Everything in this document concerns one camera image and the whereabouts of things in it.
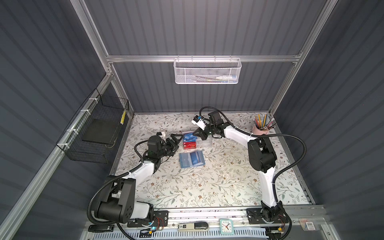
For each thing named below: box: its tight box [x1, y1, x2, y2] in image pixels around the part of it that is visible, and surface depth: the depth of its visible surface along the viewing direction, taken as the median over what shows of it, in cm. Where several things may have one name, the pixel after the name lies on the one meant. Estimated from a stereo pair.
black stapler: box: [88, 224, 115, 233], surface depth 71 cm
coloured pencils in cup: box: [253, 113, 277, 131], surface depth 101 cm
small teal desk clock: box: [219, 218, 234, 235], surface depth 71 cm
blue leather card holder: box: [179, 150, 206, 168], surface depth 95 cm
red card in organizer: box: [183, 141, 196, 150], surface depth 101 cm
